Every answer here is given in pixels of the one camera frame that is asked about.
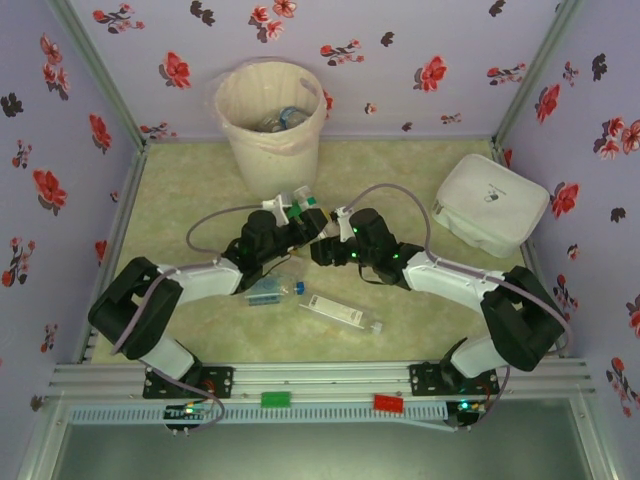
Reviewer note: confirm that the left controller circuit board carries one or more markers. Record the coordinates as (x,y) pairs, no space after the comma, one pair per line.
(187,411)

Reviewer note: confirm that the aluminium frame post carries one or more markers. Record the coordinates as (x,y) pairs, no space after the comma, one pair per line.
(105,75)
(536,75)

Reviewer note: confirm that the beige plastic bin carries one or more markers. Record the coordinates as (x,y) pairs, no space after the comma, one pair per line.
(280,165)

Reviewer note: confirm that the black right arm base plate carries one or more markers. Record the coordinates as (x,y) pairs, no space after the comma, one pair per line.
(425,380)

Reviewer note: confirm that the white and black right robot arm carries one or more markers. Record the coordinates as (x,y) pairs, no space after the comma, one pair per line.
(450,280)

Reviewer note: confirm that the clear bottle blue cap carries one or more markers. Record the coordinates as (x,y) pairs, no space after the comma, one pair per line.
(265,290)

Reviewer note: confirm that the controller circuit board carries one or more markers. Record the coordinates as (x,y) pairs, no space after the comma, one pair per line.
(187,411)
(465,407)

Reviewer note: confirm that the white zipper pouch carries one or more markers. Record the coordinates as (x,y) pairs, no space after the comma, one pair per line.
(505,200)

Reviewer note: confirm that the grey metal panel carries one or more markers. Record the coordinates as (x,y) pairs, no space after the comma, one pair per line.
(320,450)

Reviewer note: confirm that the clear bottle white label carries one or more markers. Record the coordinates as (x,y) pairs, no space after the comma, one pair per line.
(335,309)

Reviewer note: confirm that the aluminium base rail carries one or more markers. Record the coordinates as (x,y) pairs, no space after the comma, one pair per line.
(325,377)

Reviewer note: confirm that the pink plastic bin liner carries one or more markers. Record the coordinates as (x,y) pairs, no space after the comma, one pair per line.
(295,145)

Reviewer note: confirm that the red block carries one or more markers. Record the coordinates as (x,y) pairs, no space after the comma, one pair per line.
(389,403)

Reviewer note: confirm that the right controller circuit board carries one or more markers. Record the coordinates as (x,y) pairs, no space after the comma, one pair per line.
(465,407)

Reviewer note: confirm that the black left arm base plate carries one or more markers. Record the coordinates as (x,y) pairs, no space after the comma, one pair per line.
(222,382)

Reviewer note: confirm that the green block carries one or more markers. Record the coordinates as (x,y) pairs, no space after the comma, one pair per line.
(276,398)

